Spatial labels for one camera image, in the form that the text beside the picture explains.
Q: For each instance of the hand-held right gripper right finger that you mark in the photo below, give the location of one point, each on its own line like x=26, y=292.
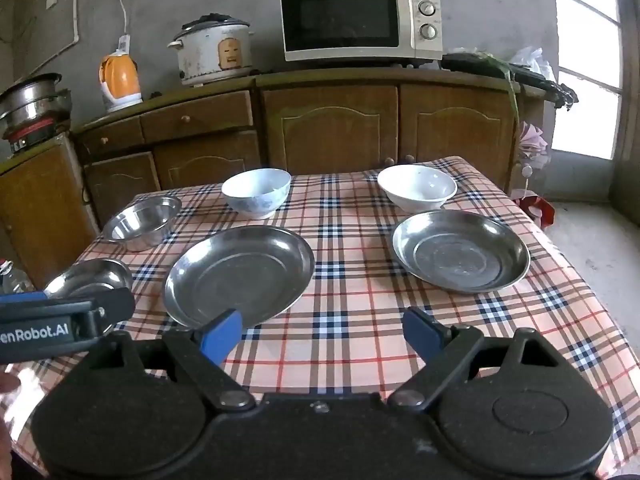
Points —
x=420, y=332

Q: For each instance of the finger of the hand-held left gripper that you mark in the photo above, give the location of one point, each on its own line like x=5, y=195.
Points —
x=22, y=301
x=112, y=305

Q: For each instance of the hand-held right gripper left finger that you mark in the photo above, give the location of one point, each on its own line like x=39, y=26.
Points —
x=222, y=337

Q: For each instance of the steel plate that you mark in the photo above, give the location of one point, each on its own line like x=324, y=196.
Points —
x=460, y=255
x=235, y=275

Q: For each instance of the deep steel bowl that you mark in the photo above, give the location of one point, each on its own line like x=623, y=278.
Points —
x=140, y=225

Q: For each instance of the plain white bowl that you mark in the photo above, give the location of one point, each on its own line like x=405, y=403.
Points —
x=417, y=187

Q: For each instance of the blue-patterned white bowl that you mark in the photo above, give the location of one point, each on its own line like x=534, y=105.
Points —
x=257, y=195

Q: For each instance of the person's left hand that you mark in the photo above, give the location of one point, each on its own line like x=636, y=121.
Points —
x=7, y=384

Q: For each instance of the cooking oil bottle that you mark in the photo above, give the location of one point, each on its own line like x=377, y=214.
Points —
x=12, y=280

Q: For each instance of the small steel dish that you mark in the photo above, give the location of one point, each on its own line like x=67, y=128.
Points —
x=90, y=277

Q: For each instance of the plaid tablecloth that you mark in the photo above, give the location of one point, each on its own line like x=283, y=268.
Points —
x=350, y=270

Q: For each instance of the small wooden cabinet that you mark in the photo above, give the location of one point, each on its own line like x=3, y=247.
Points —
x=45, y=210

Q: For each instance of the induction cooker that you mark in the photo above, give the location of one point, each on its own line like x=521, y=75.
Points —
x=35, y=135

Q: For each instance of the red bag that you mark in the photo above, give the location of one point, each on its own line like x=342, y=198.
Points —
x=535, y=210

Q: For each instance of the steel pot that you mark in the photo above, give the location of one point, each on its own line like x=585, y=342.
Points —
x=30, y=97

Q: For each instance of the pink plastic bag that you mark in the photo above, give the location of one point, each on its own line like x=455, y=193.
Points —
x=532, y=142

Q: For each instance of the orange electric kettle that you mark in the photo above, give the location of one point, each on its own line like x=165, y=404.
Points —
x=120, y=80

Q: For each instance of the wooden sideboard cabinet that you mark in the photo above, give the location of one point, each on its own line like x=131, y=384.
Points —
x=325, y=125

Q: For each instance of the green onion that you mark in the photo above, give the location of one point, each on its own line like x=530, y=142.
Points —
x=510, y=85

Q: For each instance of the white rice cooker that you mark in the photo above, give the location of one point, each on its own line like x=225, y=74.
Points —
x=212, y=52

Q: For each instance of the black tray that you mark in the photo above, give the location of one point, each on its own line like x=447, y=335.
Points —
x=480, y=65

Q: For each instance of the white plastic bag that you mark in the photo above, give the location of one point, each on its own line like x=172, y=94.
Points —
x=535, y=62

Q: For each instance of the cream microwave oven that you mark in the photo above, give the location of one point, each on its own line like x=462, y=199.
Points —
x=350, y=22

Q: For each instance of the window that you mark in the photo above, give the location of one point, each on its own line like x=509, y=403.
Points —
x=585, y=35

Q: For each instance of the white wall conduit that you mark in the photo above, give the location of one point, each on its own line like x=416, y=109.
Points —
x=76, y=10

